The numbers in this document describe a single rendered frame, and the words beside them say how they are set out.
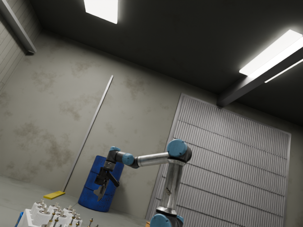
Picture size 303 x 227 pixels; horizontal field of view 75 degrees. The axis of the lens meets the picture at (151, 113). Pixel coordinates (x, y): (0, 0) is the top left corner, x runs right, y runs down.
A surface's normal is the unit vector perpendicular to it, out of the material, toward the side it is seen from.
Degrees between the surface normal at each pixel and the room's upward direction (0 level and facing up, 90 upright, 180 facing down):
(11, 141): 90
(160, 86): 90
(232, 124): 90
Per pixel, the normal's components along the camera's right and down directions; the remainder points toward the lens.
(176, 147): -0.38, -0.54
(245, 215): 0.18, -0.29
